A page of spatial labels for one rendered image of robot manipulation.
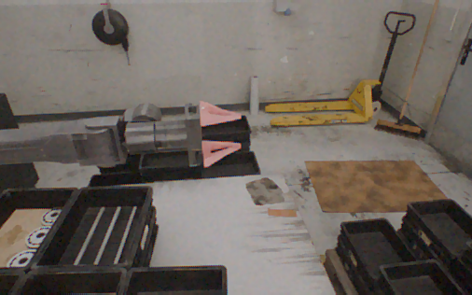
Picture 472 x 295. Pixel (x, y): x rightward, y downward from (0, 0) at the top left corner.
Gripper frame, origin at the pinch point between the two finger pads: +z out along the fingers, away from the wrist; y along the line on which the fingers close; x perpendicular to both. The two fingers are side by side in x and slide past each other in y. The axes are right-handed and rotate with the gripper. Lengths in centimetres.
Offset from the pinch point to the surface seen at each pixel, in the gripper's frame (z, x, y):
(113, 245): -41, -34, 62
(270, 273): 16, -24, 75
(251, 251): 11, -35, 75
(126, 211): -39, -52, 62
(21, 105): -215, -330, 120
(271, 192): 28, -70, 74
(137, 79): -74, -329, 94
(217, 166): 6, -145, 106
